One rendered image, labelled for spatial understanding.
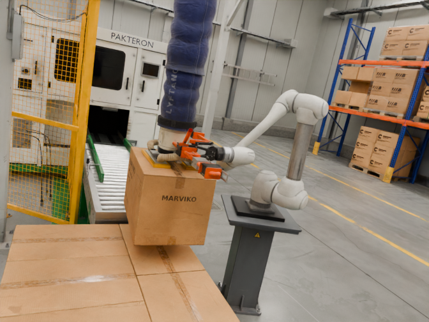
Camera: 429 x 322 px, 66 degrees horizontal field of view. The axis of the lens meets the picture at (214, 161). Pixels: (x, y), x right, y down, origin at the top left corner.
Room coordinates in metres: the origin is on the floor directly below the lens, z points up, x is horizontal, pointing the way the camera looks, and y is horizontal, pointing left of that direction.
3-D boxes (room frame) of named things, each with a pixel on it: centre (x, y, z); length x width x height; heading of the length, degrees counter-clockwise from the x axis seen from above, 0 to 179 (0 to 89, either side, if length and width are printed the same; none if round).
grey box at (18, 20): (2.45, 1.55, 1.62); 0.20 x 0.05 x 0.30; 27
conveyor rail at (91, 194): (3.09, 1.22, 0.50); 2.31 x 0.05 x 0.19; 27
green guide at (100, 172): (3.43, 1.33, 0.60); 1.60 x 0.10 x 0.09; 27
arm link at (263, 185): (2.26, -0.39, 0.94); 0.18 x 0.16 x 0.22; 54
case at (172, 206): (1.94, 0.27, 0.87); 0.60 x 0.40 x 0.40; 23
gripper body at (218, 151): (1.79, 0.01, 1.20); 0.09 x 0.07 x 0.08; 117
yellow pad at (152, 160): (1.91, 0.35, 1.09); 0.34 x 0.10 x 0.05; 26
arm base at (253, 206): (2.28, -0.38, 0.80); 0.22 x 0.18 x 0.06; 11
